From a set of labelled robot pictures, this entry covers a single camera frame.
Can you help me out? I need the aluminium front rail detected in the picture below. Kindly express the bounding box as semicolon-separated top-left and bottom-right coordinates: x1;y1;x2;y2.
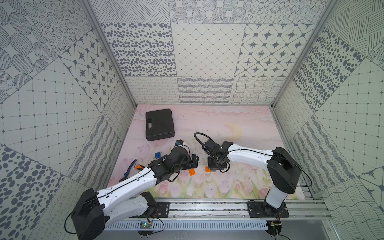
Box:
86;197;334;221

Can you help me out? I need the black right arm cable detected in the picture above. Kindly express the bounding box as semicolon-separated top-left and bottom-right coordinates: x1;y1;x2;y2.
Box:
193;132;218;154

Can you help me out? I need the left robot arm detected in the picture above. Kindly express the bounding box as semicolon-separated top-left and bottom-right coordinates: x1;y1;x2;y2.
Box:
68;146;199;240

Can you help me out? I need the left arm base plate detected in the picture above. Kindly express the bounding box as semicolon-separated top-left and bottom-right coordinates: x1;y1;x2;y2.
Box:
131;202;170;219

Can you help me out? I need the black plastic case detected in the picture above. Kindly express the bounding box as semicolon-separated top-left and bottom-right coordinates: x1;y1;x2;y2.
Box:
145;109;175;142

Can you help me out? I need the green circuit board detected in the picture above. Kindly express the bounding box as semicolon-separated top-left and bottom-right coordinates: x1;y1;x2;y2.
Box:
138;221;153;231

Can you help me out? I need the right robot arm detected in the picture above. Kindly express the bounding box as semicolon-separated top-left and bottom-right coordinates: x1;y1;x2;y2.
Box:
202;141;302;211

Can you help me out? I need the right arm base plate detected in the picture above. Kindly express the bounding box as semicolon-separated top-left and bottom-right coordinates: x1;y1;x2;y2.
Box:
247;200;290;218

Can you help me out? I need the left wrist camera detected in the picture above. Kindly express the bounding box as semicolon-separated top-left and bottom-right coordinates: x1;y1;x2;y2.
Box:
175;140;184;146

